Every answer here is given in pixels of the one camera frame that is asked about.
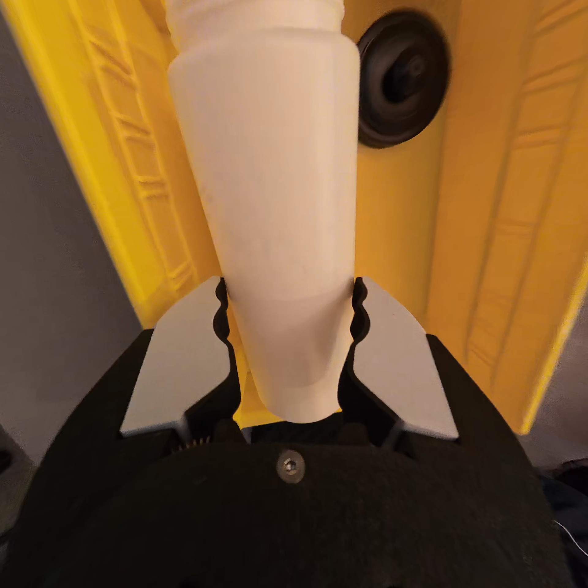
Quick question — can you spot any black bottle lid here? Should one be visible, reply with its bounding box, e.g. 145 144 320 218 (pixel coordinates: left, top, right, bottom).
356 11 451 149

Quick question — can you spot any white plastic bottle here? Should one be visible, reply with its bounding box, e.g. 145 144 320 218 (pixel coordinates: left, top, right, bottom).
164 0 361 423

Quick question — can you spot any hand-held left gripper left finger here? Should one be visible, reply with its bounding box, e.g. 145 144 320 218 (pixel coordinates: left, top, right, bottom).
119 276 242 436

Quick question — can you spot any yellow plastic bin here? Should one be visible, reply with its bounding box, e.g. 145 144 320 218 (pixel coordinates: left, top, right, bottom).
2 0 588 435

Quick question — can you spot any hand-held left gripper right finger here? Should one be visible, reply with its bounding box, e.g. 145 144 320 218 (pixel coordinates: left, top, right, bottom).
337 277 460 443

